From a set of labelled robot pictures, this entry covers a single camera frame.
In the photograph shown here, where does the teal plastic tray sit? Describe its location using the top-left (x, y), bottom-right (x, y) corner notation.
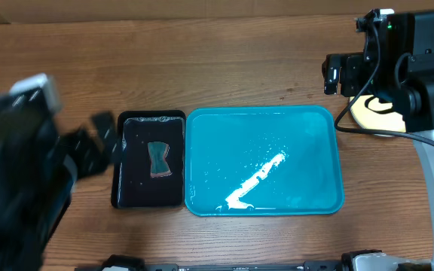
top-left (185, 105), bottom-right (344, 217)

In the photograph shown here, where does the yellow plate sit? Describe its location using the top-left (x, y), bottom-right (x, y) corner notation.
top-left (350, 95), bottom-right (405, 132)

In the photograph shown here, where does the pink green sponge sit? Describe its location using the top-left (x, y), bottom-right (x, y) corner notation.
top-left (148, 142), bottom-right (172, 178)

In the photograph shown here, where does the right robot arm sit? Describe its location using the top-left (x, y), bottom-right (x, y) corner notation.
top-left (322, 9), bottom-right (434, 271)

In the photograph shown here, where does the black water tray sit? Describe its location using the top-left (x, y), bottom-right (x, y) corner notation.
top-left (111, 110), bottom-right (186, 209)

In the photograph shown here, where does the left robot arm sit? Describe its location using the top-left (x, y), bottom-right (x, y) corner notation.
top-left (0, 90), bottom-right (113, 270)

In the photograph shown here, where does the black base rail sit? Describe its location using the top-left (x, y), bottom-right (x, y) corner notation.
top-left (74, 248), bottom-right (432, 271)

